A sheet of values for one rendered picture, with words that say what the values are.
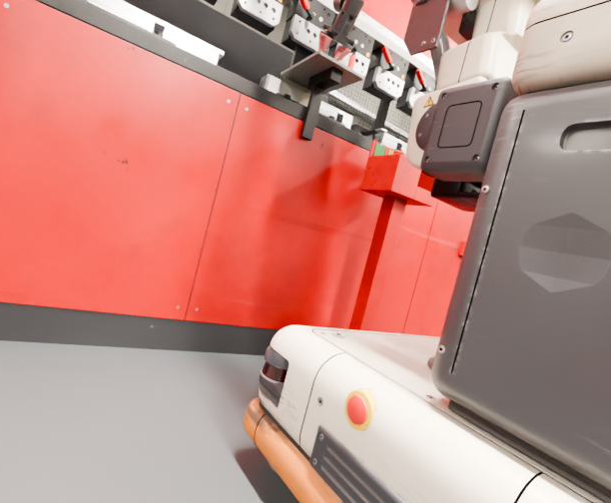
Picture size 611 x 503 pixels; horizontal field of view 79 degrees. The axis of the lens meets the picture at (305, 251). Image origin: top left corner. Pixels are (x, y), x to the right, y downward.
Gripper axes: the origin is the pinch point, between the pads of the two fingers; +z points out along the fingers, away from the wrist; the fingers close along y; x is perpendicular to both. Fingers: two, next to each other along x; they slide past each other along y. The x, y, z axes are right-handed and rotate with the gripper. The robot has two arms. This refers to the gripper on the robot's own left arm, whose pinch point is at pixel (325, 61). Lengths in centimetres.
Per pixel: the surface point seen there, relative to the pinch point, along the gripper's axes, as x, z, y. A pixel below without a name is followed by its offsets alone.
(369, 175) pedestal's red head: 22.7, 23.2, -23.3
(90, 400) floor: 74, 77, 46
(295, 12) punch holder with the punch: -21.7, -8.1, 9.1
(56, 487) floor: 96, 65, 51
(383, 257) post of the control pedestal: 42, 43, -33
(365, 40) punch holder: -24.0, -13.1, -21.8
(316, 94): 3.5, 9.9, -0.9
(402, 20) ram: -32, -27, -37
